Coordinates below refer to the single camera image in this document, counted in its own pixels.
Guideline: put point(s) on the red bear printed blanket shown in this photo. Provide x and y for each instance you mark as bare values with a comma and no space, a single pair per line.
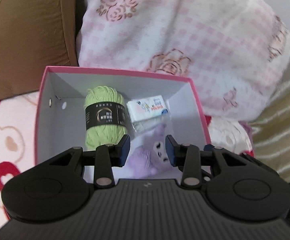
5,142

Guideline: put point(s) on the purple plush toy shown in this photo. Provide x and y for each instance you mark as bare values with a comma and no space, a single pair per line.
145,160

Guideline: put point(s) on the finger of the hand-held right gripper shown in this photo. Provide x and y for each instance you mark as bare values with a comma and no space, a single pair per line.
258,163
207,148

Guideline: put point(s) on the gold satin cloth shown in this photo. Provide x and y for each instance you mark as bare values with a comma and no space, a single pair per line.
280,105

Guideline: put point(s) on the brown pillow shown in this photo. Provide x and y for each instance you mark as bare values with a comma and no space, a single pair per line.
30,42

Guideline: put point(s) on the green yarn ball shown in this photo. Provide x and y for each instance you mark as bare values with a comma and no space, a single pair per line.
102,97

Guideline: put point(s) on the pink cardboard box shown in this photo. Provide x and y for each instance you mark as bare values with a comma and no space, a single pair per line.
57,120

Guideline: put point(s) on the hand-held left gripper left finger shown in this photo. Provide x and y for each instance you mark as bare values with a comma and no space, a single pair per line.
124,152

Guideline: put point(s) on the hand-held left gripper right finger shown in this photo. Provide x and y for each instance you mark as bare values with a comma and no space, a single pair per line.
170,152

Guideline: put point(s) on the white tissue packet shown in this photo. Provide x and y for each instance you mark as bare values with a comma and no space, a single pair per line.
147,107

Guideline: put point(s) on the pink checked pillow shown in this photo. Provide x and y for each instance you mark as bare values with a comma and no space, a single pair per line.
185,30

